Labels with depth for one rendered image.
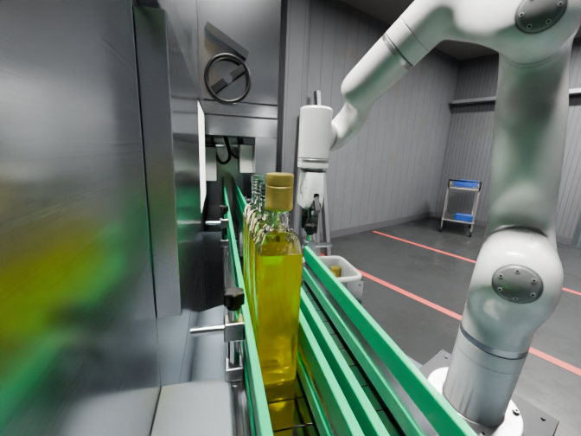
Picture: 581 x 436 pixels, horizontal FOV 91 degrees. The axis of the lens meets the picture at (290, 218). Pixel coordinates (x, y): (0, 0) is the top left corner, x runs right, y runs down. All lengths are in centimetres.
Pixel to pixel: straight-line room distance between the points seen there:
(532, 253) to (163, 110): 56
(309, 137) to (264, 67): 85
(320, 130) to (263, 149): 79
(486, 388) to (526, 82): 58
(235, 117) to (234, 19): 42
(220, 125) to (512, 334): 132
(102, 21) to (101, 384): 25
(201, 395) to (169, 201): 25
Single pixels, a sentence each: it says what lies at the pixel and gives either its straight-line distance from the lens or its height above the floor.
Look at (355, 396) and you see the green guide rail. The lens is 33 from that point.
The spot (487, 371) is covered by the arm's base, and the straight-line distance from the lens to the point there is 75.
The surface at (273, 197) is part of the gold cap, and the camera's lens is 34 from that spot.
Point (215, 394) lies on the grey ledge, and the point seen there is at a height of 105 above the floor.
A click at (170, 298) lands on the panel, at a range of 39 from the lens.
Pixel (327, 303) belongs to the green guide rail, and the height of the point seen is 108.
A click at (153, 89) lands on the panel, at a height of 142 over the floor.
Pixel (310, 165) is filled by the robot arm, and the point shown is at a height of 132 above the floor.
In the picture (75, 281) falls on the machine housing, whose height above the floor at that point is 129.
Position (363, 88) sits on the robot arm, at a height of 149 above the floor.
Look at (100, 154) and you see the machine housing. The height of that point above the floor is 135.
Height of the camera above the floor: 136
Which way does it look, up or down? 14 degrees down
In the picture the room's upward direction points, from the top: 3 degrees clockwise
